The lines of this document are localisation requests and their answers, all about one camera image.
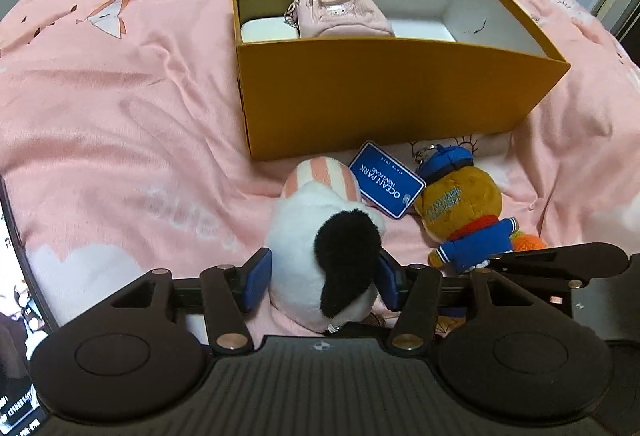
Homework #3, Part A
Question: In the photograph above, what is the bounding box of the orange cardboard storage box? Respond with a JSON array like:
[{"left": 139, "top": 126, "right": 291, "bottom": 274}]
[{"left": 233, "top": 0, "right": 570, "bottom": 161}]

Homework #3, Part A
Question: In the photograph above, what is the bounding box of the orange crochet ball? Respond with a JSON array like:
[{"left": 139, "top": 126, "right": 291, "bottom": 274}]
[{"left": 511, "top": 231, "right": 548, "bottom": 252}]

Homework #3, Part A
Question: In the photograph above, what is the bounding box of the brown sailor plush toy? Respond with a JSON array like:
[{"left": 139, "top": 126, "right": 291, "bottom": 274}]
[{"left": 414, "top": 144, "right": 518, "bottom": 274}]

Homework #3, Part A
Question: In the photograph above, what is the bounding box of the white rectangular box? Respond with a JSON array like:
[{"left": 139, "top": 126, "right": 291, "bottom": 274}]
[{"left": 240, "top": 17, "right": 299, "bottom": 43}]

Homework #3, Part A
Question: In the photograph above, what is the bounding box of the pink cloud print duvet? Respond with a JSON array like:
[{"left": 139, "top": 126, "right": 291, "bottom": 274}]
[{"left": 1, "top": 0, "right": 639, "bottom": 323}]

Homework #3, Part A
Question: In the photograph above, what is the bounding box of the pink small pouch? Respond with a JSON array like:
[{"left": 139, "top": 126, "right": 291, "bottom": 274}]
[{"left": 284, "top": 0, "right": 395, "bottom": 38}]

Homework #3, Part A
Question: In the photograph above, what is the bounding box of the white black plush toy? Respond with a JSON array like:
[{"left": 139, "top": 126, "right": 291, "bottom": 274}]
[{"left": 266, "top": 156, "right": 386, "bottom": 333}]

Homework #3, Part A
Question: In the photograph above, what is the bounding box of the blue ocean park tag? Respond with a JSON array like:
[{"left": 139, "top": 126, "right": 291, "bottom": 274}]
[{"left": 349, "top": 141, "right": 425, "bottom": 219}]

